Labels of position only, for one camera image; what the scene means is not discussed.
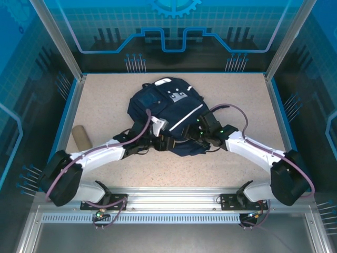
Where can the navy blue backpack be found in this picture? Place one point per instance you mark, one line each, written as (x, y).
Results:
(184, 105)

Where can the brown cardboard roll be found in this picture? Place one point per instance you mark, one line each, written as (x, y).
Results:
(81, 137)

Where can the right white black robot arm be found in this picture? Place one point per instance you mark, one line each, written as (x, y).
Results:
(250, 147)

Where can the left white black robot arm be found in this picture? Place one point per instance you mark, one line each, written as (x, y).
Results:
(100, 155)

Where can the grey metal panel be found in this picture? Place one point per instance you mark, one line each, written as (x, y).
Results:
(171, 237)

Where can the aluminium front rail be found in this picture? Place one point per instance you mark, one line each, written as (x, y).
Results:
(171, 197)

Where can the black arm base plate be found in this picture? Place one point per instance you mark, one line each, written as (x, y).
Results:
(226, 201)
(118, 201)

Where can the aluminium side rail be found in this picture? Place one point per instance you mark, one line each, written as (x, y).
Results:
(272, 92)
(77, 92)

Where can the aluminium frame post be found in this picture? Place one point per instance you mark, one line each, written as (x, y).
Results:
(59, 39)
(288, 39)

